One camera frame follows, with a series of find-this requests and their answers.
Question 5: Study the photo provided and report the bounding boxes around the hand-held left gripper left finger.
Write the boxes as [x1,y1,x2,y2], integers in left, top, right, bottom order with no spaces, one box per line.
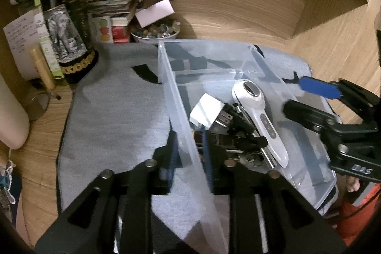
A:
[34,130,182,254]

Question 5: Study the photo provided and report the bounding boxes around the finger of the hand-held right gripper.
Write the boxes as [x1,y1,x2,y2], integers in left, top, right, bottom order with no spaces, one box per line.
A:
[284,100,343,135]
[298,75,376,122]

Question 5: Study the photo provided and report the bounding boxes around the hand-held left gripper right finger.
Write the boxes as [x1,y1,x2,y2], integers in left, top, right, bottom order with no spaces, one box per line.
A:
[201,130,349,254]

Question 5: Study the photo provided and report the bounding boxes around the white handheld massager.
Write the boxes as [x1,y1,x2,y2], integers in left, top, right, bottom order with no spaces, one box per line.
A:
[231,79,290,168]

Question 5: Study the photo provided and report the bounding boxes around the white plug adapter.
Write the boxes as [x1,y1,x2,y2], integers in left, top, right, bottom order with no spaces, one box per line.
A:
[190,93,233,129]

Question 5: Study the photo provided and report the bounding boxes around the clear plastic storage bin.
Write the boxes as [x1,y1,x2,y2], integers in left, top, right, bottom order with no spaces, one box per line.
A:
[157,39,338,254]

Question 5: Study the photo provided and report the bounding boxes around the person's right hand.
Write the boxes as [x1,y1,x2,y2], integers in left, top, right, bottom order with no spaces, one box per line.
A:
[347,175,362,193]

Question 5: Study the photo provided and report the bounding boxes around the black rectangular device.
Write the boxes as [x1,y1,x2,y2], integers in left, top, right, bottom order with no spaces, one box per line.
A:
[208,130,241,153]

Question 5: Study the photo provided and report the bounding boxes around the silver metal piece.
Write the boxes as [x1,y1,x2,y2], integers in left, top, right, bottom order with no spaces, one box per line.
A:
[235,148,276,168]

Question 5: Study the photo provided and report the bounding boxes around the orange clothing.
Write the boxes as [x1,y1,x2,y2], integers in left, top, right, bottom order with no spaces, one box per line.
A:
[336,183,381,245]

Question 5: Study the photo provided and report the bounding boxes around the grey felt mat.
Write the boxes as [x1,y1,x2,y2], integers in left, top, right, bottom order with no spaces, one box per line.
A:
[56,43,340,254]

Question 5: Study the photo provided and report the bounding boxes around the bowl of beads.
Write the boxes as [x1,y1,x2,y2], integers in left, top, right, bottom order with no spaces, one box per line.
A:
[132,22,179,38]

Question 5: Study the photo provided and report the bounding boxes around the red box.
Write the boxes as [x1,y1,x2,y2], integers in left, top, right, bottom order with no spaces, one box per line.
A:
[111,24,131,43]

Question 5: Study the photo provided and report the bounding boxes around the fruit printed card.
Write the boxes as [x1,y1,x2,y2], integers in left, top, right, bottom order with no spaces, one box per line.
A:
[92,16,114,44]

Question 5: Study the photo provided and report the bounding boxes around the white card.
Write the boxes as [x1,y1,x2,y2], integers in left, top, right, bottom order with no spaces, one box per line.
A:
[135,0,175,28]

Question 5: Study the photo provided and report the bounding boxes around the dark wooden piece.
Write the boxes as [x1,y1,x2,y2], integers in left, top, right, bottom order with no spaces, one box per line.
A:
[138,0,176,9]

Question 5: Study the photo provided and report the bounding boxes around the green white packet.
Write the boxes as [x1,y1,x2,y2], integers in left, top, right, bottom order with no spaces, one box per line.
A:
[37,34,64,79]

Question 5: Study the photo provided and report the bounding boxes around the gold tube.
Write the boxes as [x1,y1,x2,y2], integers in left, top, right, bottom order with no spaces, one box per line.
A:
[29,47,56,91]

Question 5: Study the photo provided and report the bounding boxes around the stack of booklets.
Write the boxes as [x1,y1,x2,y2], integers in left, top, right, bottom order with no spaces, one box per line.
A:
[86,0,139,24]

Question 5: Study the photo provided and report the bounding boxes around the cream rounded object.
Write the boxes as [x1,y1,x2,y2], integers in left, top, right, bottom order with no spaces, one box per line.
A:
[0,75,30,150]

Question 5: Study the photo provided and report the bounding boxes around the blue white patterned cloth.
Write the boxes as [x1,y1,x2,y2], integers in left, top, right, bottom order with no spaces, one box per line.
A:
[0,162,23,222]

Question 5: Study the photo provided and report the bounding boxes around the white handwritten note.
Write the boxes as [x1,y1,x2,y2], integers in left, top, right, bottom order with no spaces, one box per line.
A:
[4,10,45,80]

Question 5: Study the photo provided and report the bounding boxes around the round wire-rim glass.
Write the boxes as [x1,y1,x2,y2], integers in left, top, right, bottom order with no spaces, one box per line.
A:
[25,90,50,120]

